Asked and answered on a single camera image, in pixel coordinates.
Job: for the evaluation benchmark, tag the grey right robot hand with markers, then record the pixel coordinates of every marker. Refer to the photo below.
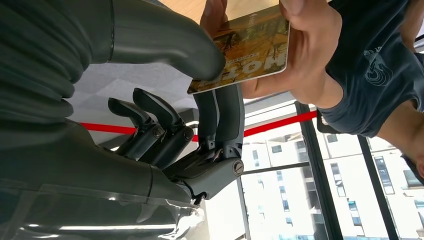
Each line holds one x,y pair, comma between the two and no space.
82,159

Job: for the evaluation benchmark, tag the person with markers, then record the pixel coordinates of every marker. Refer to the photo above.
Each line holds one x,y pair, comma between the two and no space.
371,66

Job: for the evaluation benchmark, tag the clear plastic cover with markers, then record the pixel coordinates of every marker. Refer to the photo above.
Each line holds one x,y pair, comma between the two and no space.
99,218

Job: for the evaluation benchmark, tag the red barrier belt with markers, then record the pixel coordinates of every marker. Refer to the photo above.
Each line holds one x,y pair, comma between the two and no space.
281,122

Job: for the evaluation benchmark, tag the ribbed grey right arm sleeve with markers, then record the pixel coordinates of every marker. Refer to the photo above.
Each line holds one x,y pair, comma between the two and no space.
39,49

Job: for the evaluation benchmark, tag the light wooden desk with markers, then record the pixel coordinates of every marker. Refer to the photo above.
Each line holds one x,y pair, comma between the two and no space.
185,8

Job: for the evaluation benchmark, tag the white building outside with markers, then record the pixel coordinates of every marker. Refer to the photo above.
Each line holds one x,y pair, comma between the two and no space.
281,179

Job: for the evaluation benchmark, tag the dark window frame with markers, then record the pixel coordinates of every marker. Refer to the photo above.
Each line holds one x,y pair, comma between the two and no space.
318,172

